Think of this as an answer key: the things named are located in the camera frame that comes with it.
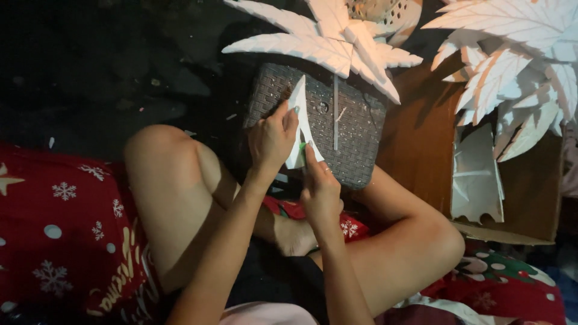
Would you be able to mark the person's left hand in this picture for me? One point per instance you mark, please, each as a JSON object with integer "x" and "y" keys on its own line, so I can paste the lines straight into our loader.
{"x": 268, "y": 144}

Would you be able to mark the person's right hand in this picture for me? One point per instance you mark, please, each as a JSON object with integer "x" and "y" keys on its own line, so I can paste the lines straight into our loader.
{"x": 321, "y": 194}

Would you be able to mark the green craft knife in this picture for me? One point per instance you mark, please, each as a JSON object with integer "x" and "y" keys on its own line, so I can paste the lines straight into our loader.
{"x": 302, "y": 147}

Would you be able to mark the white pointed foam piece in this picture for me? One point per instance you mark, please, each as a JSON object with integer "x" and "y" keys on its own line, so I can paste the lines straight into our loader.
{"x": 301, "y": 97}

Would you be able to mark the grey woven plastic stool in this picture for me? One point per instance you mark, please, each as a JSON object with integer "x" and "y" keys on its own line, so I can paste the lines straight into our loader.
{"x": 356, "y": 140}

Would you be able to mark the thin white foam strip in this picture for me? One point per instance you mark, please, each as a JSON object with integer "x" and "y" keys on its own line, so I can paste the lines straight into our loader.
{"x": 335, "y": 113}

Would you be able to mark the person's right leg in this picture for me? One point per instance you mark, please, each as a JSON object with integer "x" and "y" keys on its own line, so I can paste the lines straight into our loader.
{"x": 406, "y": 243}

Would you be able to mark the person's leg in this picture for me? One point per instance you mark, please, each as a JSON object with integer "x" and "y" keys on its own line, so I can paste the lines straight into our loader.
{"x": 406, "y": 243}
{"x": 167, "y": 189}

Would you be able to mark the black shorts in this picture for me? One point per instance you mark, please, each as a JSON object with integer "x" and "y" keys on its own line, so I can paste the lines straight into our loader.
{"x": 280, "y": 284}

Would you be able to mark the brown cardboard box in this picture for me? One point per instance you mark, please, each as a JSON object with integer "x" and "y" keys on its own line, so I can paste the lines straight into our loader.
{"x": 415, "y": 135}

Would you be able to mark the person's left leg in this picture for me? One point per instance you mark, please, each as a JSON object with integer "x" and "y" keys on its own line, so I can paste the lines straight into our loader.
{"x": 167, "y": 189}

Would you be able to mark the pink shirt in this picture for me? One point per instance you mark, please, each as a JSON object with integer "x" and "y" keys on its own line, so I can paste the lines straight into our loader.
{"x": 266, "y": 315}

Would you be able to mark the white foam offcut sheets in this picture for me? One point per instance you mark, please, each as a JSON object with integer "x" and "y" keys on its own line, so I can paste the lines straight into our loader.
{"x": 476, "y": 180}

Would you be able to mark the perforated white basket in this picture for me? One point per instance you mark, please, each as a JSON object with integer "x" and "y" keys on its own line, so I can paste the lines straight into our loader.
{"x": 393, "y": 13}

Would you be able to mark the red green patterned cloth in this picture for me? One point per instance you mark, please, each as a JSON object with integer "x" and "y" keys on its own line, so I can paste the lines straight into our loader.
{"x": 501, "y": 284}

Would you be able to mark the red snowflake blanket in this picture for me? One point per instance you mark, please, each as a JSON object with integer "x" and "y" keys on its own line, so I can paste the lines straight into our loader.
{"x": 67, "y": 225}

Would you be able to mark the large white foam leaf ornament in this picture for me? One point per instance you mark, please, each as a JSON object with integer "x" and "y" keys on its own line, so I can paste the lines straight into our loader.
{"x": 505, "y": 72}

